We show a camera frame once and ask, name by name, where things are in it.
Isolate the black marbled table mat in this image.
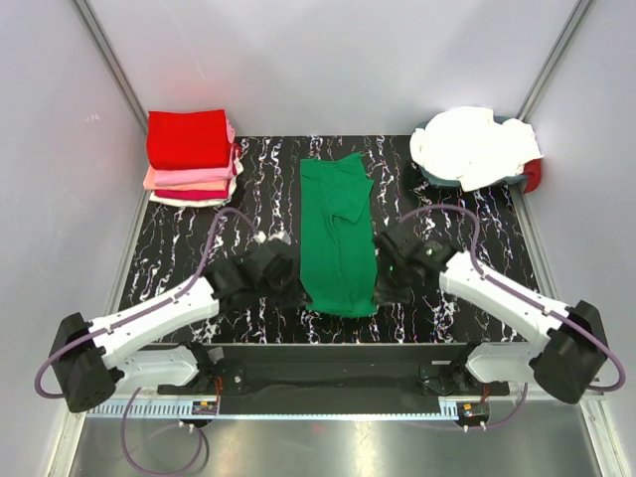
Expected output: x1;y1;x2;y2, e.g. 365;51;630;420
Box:
117;135;538;345

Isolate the left small circuit board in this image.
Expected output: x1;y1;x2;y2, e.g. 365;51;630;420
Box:
192;399;219;415

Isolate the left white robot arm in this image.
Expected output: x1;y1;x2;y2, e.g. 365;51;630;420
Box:
50;233;300;413

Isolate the left aluminium frame post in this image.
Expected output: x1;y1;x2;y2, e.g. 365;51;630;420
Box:
71;0;148;133

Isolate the aluminium frame post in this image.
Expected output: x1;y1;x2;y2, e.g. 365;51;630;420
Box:
516;0;596;121
71;0;148;133

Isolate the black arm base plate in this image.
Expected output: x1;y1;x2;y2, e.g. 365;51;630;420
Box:
157;342;511;415

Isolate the folded pink t shirt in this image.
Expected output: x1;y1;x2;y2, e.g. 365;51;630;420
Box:
147;120;238;185

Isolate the aluminium front rail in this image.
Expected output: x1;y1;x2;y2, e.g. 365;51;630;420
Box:
64;360;607;421

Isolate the right aluminium frame post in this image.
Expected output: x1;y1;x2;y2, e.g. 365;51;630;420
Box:
516;0;596;121

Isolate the folded red t shirt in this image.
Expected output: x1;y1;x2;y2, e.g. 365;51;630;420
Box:
146;109;232;171

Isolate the small circuit board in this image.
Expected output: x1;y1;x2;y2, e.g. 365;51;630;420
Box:
192;399;219;415
459;401;490;420

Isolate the crumpled red t shirt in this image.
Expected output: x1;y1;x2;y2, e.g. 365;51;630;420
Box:
523;158;543;194

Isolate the crumpled white t shirt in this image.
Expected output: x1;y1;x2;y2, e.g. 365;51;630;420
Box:
409;106;544;192

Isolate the right small circuit board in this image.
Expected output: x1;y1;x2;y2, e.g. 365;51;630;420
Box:
459;401;490;420

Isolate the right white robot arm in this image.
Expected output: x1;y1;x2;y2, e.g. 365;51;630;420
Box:
374;224;607;404

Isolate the green t shirt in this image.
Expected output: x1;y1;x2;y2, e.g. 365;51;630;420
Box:
300;153;378;318

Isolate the folded peach t shirt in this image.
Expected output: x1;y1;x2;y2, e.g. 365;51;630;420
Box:
143;169;234;191

